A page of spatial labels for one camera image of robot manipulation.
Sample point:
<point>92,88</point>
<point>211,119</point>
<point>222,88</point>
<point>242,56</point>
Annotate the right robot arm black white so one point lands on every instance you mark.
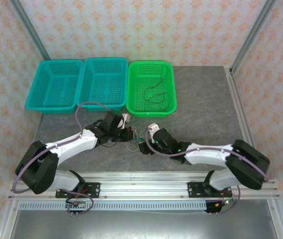
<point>206,155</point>

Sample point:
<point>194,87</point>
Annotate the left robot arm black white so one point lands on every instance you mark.
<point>76,143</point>

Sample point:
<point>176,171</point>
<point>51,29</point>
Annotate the green plastic basket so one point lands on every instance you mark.
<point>136,84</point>

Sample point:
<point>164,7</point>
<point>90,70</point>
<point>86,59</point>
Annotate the teal plastic basket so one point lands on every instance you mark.
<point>101,82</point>
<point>56,82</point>

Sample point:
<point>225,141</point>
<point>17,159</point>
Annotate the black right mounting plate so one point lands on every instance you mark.
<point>194,190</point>

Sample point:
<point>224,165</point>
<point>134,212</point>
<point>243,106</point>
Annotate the black mounting plate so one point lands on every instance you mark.
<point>194,190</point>
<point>94,190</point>

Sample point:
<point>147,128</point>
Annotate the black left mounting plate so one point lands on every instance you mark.
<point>94,190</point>

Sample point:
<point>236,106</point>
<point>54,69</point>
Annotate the small circuit board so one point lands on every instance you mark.
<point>220,204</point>
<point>76,204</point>

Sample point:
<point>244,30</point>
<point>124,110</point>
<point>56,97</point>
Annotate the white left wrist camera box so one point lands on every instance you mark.
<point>123,120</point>

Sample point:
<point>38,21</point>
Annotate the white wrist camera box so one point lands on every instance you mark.
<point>123,120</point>
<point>153,128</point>

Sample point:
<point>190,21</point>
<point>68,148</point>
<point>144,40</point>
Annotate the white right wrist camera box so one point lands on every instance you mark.
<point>153,128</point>

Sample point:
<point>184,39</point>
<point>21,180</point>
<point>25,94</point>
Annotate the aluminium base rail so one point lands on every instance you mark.
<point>143,186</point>

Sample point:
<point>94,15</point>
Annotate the aluminium table side rail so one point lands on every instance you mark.
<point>235,99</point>

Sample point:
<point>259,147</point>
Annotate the aluminium frame post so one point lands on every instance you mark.
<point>253,32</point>
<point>29,27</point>

